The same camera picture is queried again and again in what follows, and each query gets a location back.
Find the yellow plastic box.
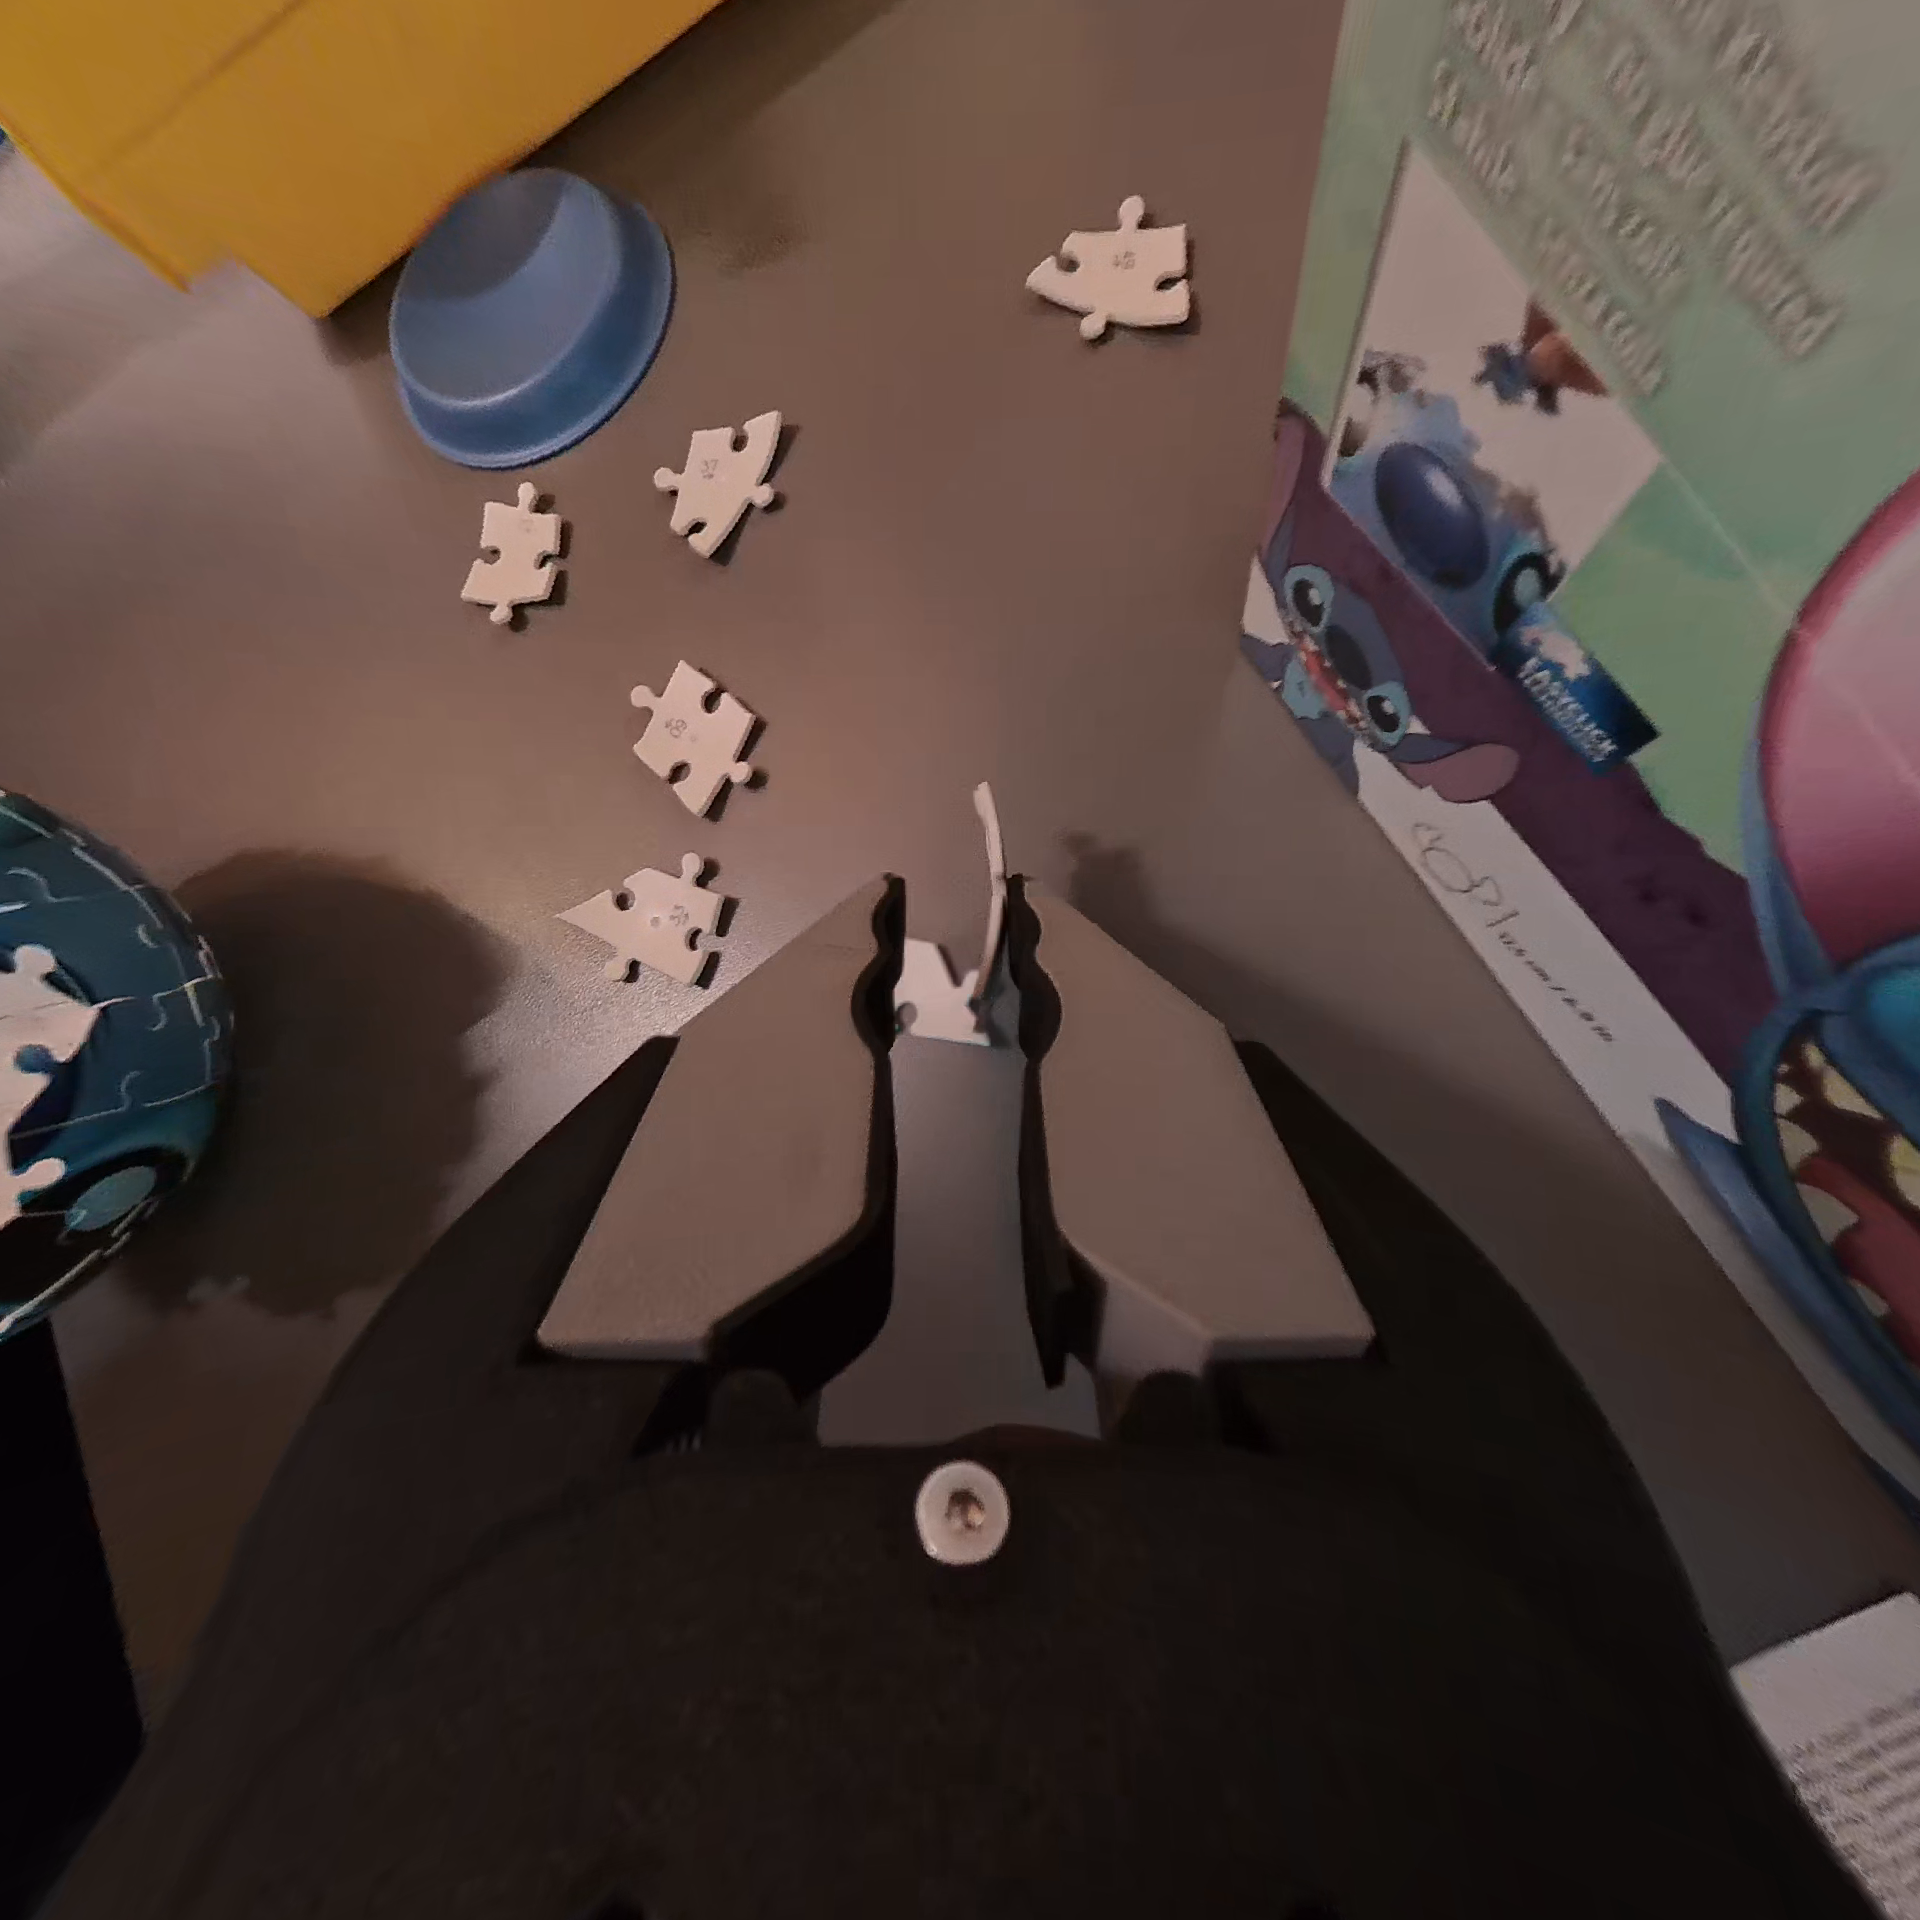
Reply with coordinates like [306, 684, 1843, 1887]
[0, 0, 723, 320]

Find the white curved puzzle piece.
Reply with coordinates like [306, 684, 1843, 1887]
[628, 662, 764, 819]
[891, 780, 1011, 1048]
[652, 410, 786, 561]
[556, 852, 735, 990]
[1026, 200, 1197, 342]
[459, 481, 568, 630]

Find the printed cardboard puzzle packaging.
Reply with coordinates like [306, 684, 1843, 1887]
[1238, 0, 1920, 1554]

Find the blue plastic ball stand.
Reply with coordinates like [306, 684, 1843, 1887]
[386, 168, 676, 471]

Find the white paper leaflet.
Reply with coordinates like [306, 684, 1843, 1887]
[1726, 1593, 1920, 1920]

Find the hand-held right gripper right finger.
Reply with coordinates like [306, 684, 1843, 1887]
[1002, 873, 1375, 1427]

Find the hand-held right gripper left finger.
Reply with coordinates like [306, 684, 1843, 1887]
[535, 873, 906, 1414]

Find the blue puzzle ball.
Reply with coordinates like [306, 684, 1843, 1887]
[0, 791, 237, 1339]

